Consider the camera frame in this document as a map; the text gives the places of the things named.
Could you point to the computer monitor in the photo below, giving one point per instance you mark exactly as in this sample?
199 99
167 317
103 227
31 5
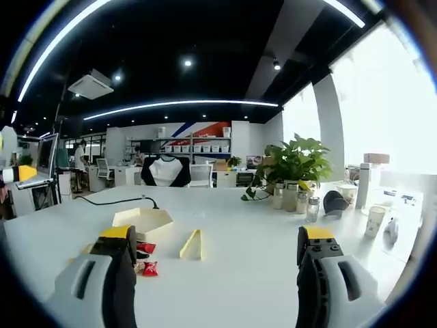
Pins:
47 155

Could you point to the white mesh office chair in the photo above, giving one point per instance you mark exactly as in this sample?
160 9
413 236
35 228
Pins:
201 176

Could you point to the cream hexagonal container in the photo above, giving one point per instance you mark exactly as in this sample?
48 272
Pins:
143 222

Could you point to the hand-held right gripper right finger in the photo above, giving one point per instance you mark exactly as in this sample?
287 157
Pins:
336 276

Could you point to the white thermos bottle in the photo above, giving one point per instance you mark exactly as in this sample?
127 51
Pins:
362 186

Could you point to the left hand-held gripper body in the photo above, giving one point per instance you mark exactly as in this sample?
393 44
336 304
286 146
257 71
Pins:
7 143

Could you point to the green potted plant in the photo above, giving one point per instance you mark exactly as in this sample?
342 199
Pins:
293 160

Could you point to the chair with black-white shirt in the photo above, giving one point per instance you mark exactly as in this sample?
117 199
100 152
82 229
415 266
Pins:
166 172

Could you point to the cardboard box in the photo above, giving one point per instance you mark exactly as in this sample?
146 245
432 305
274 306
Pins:
376 158

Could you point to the ceiling air conditioner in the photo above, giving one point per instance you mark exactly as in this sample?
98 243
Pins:
90 84

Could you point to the red food packet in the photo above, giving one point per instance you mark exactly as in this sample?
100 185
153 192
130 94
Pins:
150 269
147 247

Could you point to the white paper cup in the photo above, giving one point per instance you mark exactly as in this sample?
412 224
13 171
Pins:
374 222

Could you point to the small white device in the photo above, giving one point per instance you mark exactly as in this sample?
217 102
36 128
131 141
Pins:
392 230

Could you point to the small green plant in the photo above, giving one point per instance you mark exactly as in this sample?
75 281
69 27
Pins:
234 161

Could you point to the storage shelf with white bins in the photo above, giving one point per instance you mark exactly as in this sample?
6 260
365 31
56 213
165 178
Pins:
205 147

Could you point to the black cap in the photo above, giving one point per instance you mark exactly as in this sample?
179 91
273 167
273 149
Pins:
334 203

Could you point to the glass spice jar silver lid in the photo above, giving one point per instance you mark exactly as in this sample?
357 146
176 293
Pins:
312 210

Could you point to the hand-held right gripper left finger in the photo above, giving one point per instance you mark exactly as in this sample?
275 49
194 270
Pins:
85 276

